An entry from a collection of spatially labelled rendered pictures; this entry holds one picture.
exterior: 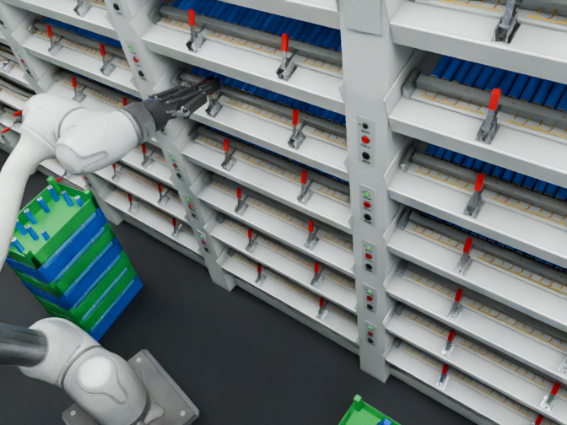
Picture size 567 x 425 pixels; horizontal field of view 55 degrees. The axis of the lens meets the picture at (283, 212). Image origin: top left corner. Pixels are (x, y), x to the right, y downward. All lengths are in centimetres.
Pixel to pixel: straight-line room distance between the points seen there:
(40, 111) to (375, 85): 72
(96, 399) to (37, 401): 70
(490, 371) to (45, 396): 152
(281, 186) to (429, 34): 69
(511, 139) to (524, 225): 20
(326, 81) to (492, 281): 56
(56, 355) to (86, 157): 67
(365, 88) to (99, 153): 55
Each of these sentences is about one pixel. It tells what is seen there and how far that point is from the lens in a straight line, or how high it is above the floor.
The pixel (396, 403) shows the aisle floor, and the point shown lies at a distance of 191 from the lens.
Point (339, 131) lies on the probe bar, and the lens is 124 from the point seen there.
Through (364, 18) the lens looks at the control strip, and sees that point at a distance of 96.
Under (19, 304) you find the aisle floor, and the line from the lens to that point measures 254.
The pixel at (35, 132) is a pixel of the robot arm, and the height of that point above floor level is 110.
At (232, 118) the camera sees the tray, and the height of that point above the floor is 93.
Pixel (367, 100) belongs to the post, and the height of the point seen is 114.
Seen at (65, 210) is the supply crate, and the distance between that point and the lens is 204.
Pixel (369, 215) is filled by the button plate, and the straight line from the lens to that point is 126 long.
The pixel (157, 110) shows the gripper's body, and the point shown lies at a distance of 126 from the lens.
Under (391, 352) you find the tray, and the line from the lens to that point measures 179.
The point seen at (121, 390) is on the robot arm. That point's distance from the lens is 158.
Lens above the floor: 175
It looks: 46 degrees down
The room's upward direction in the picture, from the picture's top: 11 degrees counter-clockwise
